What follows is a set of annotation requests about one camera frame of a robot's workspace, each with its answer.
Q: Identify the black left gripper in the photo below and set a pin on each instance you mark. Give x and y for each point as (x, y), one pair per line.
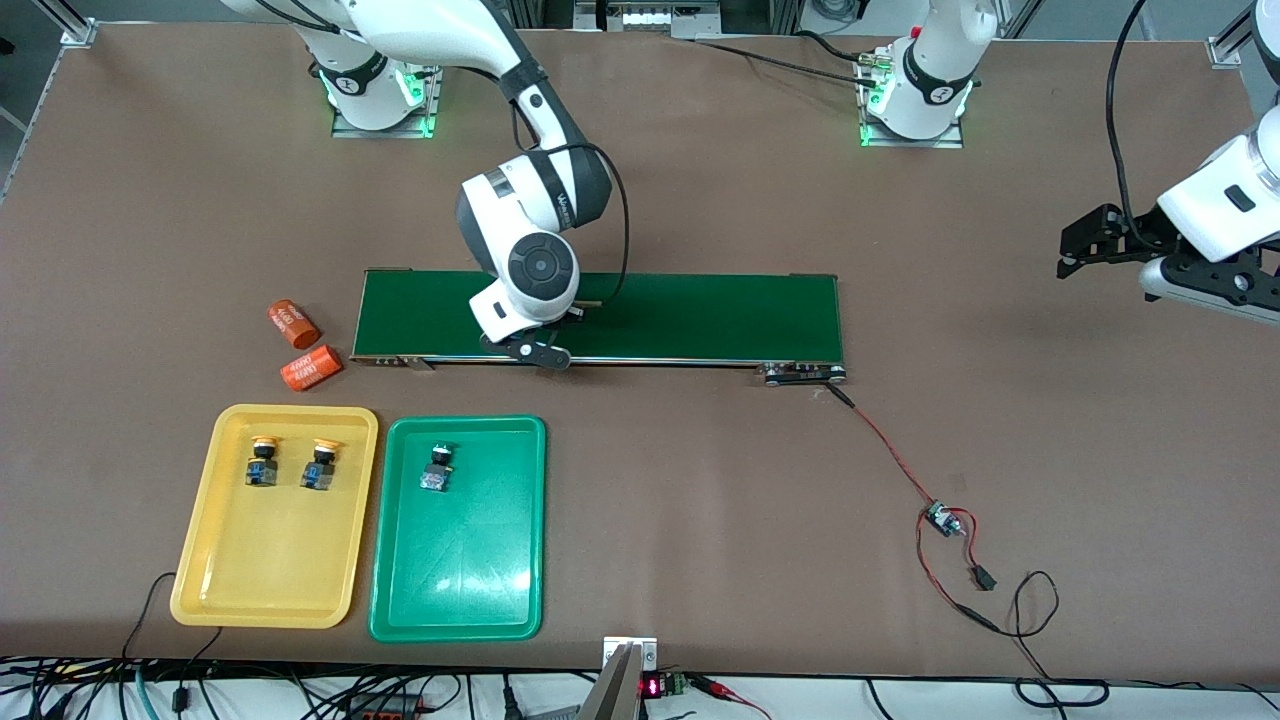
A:
(1132, 240)

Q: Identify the green push button switch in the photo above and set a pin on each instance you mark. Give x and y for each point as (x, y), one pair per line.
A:
(437, 470)

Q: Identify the orange 4680 cylinder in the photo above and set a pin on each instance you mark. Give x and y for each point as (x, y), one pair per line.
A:
(292, 323)
(311, 369)

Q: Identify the yellow push button switch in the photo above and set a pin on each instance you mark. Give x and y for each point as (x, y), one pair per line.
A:
(262, 470)
(320, 472)

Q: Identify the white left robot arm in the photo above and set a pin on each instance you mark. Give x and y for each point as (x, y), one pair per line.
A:
(1230, 200)

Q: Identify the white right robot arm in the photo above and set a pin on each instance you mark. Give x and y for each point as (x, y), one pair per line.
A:
(450, 30)

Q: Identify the small speed controller board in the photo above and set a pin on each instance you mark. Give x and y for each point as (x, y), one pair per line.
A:
(938, 518)

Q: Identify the green conveyor belt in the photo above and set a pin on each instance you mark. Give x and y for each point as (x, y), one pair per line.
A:
(700, 315)

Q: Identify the red clip lead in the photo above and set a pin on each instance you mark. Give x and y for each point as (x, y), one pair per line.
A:
(720, 688)

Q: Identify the red LED display module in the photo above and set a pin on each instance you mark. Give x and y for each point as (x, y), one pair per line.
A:
(652, 687)

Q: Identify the green plastic tray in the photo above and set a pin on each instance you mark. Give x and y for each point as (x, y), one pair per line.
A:
(460, 560)

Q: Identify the black power strip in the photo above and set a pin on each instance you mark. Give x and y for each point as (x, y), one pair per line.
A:
(390, 708)

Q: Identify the yellow plastic tray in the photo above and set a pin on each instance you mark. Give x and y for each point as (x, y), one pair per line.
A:
(250, 560)

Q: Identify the aluminium arm base plate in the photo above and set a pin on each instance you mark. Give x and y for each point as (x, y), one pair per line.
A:
(380, 132)
(915, 143)

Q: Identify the aluminium frame profile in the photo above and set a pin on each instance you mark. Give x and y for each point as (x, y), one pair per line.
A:
(78, 28)
(1225, 50)

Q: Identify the white device in frame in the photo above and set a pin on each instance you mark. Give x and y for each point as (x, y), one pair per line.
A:
(650, 18)

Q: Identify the grey metal camera mount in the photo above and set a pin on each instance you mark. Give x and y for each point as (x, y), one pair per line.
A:
(620, 690)

